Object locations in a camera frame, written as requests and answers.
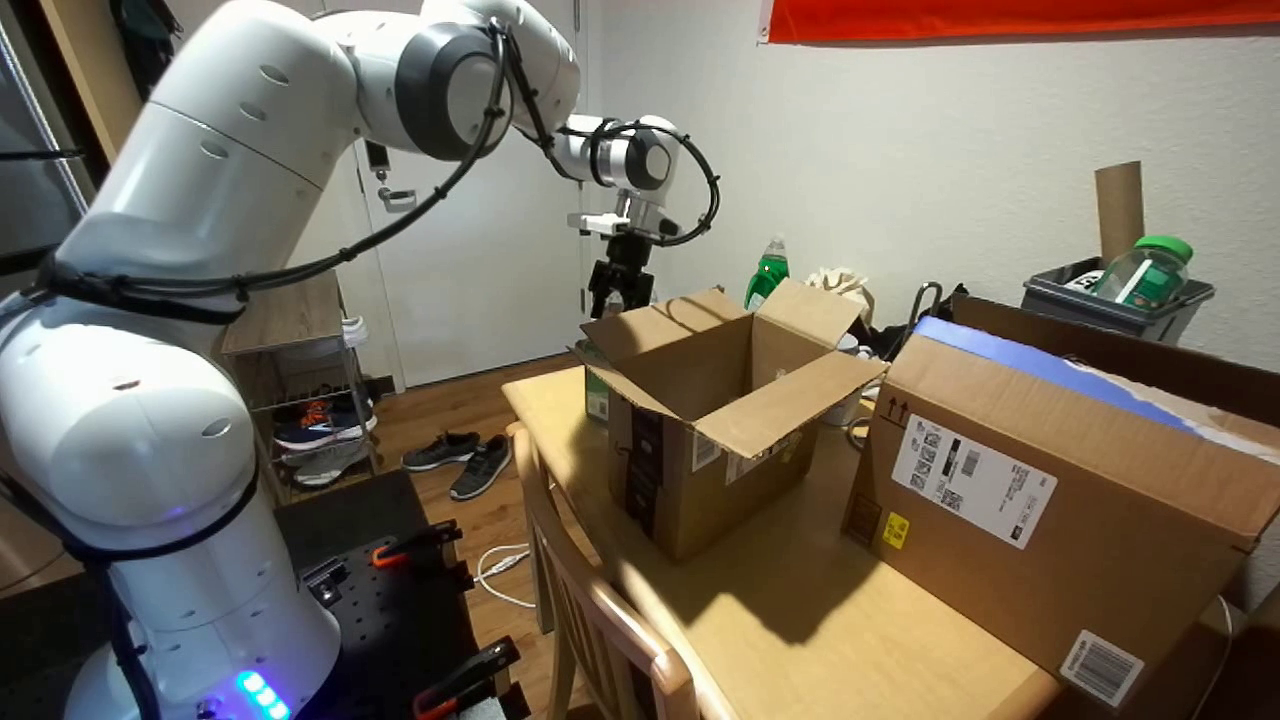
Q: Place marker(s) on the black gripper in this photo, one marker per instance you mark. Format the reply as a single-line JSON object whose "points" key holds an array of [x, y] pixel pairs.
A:
{"points": [[625, 254]]}

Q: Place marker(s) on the small cardboard box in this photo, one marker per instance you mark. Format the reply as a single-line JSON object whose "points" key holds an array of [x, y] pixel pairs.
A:
{"points": [[707, 466]]}

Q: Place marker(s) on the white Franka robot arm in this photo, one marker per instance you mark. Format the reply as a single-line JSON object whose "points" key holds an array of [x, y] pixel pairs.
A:
{"points": [[202, 144]]}

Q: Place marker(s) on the green dish soap bottle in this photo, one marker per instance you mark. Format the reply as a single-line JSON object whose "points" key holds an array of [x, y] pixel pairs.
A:
{"points": [[766, 277]]}

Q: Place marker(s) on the large cardboard box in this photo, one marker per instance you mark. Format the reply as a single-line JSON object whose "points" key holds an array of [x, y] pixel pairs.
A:
{"points": [[1092, 534]]}

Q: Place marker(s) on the white cloth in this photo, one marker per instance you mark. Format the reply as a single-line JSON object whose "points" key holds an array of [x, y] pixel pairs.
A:
{"points": [[839, 289]]}

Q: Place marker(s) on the dark slip-on shoe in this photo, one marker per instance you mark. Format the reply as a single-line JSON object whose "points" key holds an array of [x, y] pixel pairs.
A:
{"points": [[483, 471], [440, 449]]}

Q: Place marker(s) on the black door lock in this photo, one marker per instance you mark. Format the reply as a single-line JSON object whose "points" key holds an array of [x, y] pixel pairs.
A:
{"points": [[378, 161]]}

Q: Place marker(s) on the light wooden chair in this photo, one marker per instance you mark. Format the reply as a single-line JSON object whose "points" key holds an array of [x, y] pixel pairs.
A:
{"points": [[587, 603]]}

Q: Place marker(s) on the blue orange sneaker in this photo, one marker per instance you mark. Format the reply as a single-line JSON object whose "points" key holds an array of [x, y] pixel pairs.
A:
{"points": [[316, 426]]}

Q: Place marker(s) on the gray white sneaker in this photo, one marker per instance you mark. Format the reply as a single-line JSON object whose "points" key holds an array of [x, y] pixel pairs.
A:
{"points": [[331, 462]]}

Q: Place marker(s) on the wooden shoe shelf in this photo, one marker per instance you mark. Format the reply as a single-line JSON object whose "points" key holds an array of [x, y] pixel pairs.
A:
{"points": [[286, 333]]}

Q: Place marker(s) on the black orange clamp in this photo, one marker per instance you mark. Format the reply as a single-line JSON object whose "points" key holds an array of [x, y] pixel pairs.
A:
{"points": [[402, 551], [465, 675]]}

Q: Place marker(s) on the upright cardboard piece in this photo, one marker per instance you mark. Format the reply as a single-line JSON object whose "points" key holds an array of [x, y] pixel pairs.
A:
{"points": [[1119, 207]]}

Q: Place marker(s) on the clear jar green lid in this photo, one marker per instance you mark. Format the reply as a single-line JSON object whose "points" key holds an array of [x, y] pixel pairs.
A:
{"points": [[1145, 271]]}

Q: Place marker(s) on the gray plastic bin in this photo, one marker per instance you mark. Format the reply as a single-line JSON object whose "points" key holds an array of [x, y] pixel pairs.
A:
{"points": [[1145, 314]]}

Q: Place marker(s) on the brown wooden plank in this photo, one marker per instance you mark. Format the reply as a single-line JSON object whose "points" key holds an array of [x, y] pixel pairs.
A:
{"points": [[86, 55]]}

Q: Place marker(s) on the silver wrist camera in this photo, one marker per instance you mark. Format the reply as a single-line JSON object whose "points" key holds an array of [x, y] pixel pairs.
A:
{"points": [[600, 220]]}

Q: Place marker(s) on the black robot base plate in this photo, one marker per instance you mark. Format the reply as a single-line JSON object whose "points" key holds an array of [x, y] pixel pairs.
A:
{"points": [[386, 627]]}

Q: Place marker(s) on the red wall banner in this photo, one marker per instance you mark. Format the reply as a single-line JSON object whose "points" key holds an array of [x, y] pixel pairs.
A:
{"points": [[1014, 17]]}

